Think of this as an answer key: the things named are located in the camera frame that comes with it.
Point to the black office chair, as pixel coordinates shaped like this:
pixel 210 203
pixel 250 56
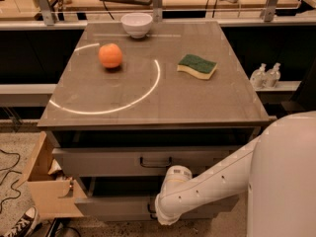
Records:
pixel 304 98

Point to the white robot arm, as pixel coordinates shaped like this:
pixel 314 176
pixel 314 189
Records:
pixel 277 170

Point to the black white sneaker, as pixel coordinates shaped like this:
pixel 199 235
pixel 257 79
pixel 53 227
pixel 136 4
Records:
pixel 26 225

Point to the white bowl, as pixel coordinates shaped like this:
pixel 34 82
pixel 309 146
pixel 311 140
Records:
pixel 137 25

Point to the grey drawer cabinet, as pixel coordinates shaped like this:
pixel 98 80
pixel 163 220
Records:
pixel 146 102

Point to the grey top drawer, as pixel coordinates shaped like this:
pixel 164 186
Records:
pixel 137 161

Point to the cardboard box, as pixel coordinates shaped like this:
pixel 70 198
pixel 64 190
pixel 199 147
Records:
pixel 54 198

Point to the grey drawer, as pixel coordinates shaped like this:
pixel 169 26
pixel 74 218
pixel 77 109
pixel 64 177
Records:
pixel 137 161
pixel 120 198

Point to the green yellow sponge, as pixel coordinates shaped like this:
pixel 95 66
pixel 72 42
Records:
pixel 196 66

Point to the orange fruit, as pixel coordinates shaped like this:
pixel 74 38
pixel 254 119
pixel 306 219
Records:
pixel 110 55

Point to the right clear plastic bottle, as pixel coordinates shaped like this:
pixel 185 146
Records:
pixel 272 76

